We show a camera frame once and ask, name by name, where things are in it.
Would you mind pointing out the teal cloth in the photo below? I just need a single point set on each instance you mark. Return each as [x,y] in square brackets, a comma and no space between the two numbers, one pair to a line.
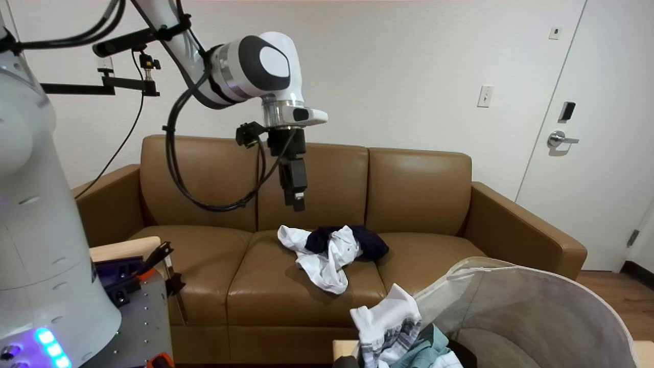
[429,349]

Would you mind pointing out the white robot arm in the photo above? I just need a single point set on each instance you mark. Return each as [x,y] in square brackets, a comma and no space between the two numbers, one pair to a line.
[54,311]

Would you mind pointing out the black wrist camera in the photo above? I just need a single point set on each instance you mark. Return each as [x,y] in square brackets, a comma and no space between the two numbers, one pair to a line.
[248,133]

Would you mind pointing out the white door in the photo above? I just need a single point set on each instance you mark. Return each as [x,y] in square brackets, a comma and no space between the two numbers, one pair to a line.
[602,189]

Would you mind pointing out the grey robot base cart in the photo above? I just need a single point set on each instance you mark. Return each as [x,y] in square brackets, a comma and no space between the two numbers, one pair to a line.
[138,277]

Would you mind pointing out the white shirt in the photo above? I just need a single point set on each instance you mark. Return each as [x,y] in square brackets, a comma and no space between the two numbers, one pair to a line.
[322,268]

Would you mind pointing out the silver door handle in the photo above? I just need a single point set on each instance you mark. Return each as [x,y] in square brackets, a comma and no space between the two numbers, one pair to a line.
[558,141]

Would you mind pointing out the white patterned garment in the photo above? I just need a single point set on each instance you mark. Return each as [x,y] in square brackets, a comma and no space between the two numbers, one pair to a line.
[387,330]

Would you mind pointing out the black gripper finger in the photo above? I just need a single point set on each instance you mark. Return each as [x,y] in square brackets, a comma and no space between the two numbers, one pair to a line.
[299,201]

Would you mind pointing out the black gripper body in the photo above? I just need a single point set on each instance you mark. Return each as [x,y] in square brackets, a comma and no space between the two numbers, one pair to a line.
[289,148]

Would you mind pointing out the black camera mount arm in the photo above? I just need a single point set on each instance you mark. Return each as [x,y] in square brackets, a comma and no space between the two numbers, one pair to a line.
[135,41]

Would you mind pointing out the brown leather sofa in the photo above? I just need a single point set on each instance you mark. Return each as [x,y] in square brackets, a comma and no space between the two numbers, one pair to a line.
[269,284]

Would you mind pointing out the navy blue cloth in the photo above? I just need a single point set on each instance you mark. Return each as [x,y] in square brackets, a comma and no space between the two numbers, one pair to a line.
[347,243]

